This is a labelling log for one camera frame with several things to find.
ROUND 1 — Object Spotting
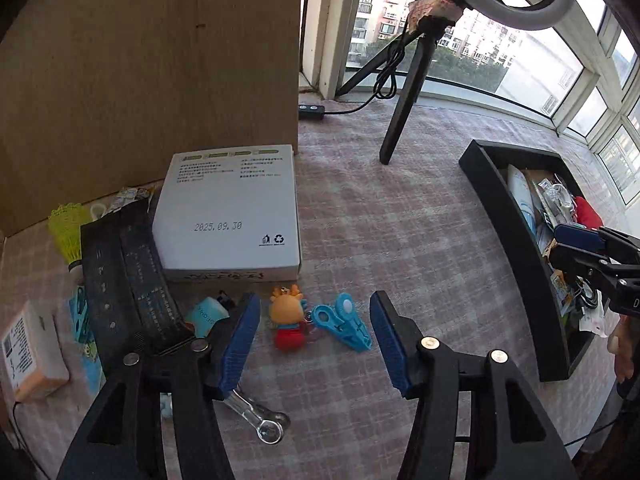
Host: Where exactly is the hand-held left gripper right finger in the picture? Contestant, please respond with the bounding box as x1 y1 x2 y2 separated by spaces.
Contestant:
369 290 583 480

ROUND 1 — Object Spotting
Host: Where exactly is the thin black cable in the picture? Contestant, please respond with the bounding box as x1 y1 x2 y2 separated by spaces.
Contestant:
10 400 37 461

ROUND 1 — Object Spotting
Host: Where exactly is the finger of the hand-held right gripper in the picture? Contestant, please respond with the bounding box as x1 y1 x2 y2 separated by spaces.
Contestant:
554 224 640 261
549 242 640 292

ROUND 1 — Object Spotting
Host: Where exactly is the pink checked tablecloth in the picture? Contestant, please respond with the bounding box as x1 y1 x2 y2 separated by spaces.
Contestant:
0 105 640 480

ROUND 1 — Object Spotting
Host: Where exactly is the large patterned tissue packet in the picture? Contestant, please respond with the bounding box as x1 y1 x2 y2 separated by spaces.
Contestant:
79 337 107 393

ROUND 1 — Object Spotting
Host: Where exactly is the printed paper tag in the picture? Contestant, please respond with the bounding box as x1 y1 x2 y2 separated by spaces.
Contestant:
407 0 463 31

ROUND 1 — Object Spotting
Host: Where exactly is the yellow shuttlecock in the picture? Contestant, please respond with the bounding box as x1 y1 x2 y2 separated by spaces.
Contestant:
48 202 87 287

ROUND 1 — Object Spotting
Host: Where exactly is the red pouch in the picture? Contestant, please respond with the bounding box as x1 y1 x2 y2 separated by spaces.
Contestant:
572 196 605 231

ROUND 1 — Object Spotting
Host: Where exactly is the black ring light cable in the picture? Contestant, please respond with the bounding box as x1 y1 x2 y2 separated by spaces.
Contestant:
324 0 442 117

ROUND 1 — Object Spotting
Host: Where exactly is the deer toy keychain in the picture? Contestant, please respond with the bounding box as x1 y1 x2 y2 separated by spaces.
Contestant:
269 284 314 352

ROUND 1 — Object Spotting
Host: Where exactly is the blue plastic clip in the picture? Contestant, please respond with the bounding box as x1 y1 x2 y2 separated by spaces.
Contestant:
312 292 374 352

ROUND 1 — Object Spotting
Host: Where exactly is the black packet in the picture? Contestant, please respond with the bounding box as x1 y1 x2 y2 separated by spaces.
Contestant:
80 205 197 377

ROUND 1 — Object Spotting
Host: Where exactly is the black tripod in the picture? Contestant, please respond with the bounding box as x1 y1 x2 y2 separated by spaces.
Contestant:
336 10 455 166

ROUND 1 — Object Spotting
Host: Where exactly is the white and blue tube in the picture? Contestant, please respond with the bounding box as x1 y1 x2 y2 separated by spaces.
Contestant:
507 165 539 241

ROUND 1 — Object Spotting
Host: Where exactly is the person's right hand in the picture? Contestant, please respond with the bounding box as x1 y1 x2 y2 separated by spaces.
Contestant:
606 317 637 387

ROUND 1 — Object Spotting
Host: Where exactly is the teal bottle with black cap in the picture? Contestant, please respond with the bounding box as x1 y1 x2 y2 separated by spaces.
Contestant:
184 291 237 339

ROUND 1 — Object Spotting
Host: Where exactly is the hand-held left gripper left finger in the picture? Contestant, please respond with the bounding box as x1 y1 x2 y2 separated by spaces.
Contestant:
57 292 262 480

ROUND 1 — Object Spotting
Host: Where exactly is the white paper packet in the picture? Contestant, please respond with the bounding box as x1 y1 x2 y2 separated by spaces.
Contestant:
580 305 609 337

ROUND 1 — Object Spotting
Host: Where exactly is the white cardboard box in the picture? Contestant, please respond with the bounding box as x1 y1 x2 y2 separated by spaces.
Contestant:
151 145 302 283

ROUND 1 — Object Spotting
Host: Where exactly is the brown wooden board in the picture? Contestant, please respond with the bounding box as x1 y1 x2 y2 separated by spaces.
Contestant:
0 0 302 239

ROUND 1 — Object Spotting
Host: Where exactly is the small printed sachet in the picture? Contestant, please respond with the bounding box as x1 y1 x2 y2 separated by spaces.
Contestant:
107 186 157 212

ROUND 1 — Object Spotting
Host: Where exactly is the clear plastic packet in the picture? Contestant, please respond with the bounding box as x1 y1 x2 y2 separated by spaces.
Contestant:
537 175 576 211

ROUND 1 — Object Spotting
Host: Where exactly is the small beige box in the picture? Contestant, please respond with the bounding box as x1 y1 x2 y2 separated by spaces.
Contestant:
0 301 70 403

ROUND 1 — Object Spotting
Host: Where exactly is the coiled black cable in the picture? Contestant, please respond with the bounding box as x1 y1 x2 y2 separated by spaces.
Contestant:
575 280 602 311

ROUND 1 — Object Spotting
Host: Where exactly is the small patterned tissue packet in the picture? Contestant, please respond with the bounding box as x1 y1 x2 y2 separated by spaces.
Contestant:
69 285 94 342

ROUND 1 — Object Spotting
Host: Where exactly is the black container tray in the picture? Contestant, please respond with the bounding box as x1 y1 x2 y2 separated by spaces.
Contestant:
459 139 614 383

